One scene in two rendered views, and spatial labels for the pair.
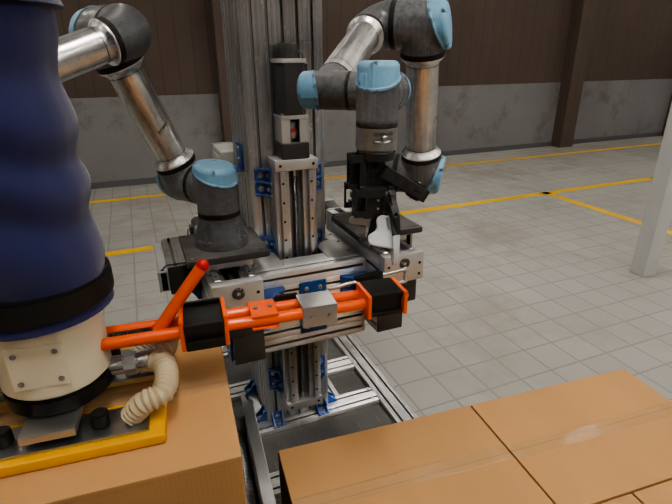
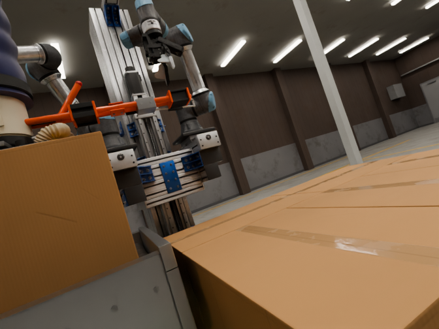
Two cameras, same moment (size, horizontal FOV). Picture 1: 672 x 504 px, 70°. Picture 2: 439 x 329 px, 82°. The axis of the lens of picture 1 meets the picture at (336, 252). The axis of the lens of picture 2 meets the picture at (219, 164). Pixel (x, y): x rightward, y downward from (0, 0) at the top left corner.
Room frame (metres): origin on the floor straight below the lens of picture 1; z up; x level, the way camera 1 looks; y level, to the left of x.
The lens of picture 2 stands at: (-0.15, -0.06, 0.72)
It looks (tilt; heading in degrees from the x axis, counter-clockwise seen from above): 3 degrees up; 354
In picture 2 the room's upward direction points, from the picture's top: 18 degrees counter-clockwise
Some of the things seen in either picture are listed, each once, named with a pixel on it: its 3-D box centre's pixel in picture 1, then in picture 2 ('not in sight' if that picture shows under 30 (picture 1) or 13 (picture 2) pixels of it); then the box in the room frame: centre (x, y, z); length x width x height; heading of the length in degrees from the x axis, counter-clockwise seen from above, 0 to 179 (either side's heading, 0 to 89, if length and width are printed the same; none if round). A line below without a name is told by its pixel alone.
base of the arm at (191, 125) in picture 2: not in sight; (190, 127); (1.48, -0.13, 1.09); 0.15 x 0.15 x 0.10
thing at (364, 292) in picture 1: (381, 297); (178, 98); (0.87, -0.09, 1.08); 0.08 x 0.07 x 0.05; 107
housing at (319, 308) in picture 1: (316, 308); (145, 106); (0.83, 0.04, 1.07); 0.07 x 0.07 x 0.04; 17
